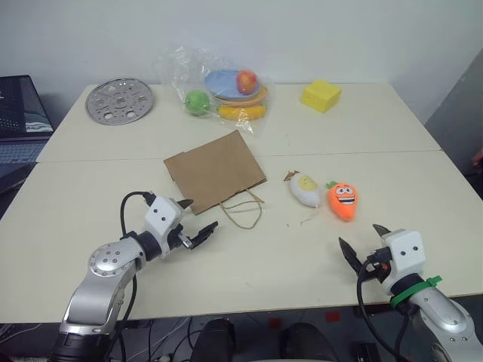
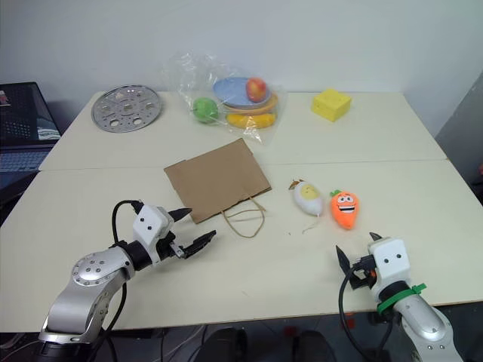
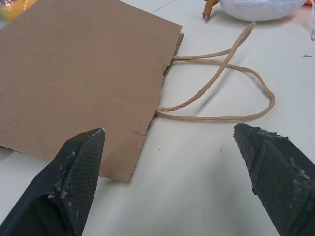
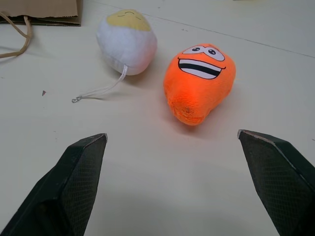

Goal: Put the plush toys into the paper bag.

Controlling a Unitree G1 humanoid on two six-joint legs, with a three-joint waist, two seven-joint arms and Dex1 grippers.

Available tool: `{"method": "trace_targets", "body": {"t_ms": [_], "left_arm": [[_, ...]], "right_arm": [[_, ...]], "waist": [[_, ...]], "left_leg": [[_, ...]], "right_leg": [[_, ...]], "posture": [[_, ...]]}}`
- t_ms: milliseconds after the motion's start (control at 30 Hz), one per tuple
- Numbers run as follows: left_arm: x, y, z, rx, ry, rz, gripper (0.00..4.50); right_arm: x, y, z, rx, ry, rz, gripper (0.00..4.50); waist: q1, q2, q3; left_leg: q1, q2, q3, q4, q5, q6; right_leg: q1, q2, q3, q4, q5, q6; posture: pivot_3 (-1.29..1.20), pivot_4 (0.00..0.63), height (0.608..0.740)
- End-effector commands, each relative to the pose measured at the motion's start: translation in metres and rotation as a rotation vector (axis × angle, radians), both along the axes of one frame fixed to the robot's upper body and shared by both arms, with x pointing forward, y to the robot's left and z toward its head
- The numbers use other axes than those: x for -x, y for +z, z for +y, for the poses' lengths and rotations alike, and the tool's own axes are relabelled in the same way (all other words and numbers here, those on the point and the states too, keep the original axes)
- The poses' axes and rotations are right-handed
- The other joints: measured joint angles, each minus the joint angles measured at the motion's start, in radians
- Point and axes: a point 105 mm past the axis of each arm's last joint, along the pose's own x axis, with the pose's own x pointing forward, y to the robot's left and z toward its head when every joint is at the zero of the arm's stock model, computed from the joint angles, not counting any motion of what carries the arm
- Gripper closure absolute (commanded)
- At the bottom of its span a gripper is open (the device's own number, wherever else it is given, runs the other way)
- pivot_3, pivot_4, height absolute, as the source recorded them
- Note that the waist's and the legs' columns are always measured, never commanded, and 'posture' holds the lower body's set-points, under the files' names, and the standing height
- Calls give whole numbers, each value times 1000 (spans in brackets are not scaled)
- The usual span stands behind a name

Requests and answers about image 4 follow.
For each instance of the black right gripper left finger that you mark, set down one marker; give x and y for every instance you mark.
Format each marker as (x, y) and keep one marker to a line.
(71, 186)

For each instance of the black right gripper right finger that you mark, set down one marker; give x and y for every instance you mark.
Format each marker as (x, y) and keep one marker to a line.
(275, 177)

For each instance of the brown paper bag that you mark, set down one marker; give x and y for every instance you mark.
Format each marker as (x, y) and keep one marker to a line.
(39, 12)

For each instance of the orange smiling plush toy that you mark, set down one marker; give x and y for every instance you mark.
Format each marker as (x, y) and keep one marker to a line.
(197, 88)

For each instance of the white egg plush toy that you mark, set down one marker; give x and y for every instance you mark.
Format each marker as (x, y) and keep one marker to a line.
(126, 46)

